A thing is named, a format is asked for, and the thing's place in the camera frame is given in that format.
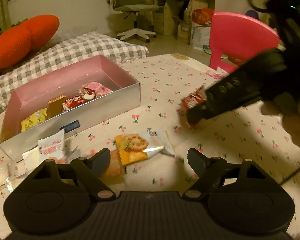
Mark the jam biscuit packet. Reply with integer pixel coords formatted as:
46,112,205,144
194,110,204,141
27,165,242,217
38,129,65,162

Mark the orange cracker packet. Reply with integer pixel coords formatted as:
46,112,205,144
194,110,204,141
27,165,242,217
114,131,176,166

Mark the white cream wafer packet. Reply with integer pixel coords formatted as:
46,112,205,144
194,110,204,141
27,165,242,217
22,147,40,171

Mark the small red candy packet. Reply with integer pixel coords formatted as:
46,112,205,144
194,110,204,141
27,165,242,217
177,85,206,129

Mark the gold foil snack bar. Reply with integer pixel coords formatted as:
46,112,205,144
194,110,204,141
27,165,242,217
46,94,66,119

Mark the yellow snack packet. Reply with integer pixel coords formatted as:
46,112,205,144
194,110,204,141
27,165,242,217
21,108,47,132

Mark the red white snack packet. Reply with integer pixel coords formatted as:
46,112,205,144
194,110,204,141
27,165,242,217
62,88,96,112

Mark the pink peach oolong snack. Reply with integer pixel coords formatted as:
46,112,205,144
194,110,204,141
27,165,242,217
83,81,113,98

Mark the clear white cake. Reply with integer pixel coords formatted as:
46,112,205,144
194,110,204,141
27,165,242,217
0,163,23,192

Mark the person right hand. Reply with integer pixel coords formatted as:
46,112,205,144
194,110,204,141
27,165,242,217
261,101,300,148

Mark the pink plastic chair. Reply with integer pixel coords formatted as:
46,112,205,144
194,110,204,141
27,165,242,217
209,11,279,73

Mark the cherry print tablecloth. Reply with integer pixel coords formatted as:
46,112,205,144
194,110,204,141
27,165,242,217
0,52,300,239

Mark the red white shopping bag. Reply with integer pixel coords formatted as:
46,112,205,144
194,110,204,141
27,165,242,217
190,8,214,50

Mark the pink silver cardboard box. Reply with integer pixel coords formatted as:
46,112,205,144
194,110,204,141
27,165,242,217
0,55,141,161

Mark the grey checkered quilt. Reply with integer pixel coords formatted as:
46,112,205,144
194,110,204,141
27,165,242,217
0,31,148,114

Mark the red tomato plush cushion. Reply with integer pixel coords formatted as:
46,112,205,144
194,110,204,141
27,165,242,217
0,15,59,73

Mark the white office chair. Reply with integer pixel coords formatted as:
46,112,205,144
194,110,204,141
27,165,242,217
108,0,160,43

